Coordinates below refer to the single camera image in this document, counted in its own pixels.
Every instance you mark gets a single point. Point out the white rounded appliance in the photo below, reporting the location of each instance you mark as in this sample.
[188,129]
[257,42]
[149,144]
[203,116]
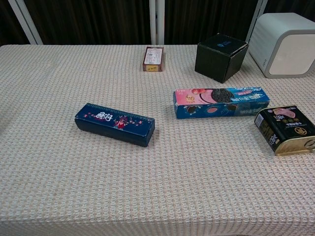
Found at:
[290,51]

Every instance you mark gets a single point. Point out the blue cookie pack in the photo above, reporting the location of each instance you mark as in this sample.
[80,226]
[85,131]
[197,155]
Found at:
[221,103]

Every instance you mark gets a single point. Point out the black cube cardboard box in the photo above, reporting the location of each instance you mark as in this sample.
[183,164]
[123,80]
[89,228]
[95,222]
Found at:
[216,61]

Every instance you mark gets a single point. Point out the grey aluminium extrusion post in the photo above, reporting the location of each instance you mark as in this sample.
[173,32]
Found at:
[156,22]

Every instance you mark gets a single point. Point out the black gold luncheon meat can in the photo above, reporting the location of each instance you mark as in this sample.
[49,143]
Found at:
[285,127]

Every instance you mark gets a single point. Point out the grey aluminium extrusion bar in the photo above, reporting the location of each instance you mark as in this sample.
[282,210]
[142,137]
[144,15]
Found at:
[25,22]
[257,17]

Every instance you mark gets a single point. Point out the black pleated curtain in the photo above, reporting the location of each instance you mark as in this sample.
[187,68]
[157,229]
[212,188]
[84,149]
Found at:
[98,22]

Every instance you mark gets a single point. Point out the brown small packet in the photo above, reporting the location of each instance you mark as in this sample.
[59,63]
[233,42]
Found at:
[153,57]

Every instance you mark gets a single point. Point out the blue box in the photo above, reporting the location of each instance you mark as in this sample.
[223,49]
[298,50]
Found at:
[115,124]

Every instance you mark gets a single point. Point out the beige woven tablecloth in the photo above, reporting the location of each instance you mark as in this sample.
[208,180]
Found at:
[147,184]

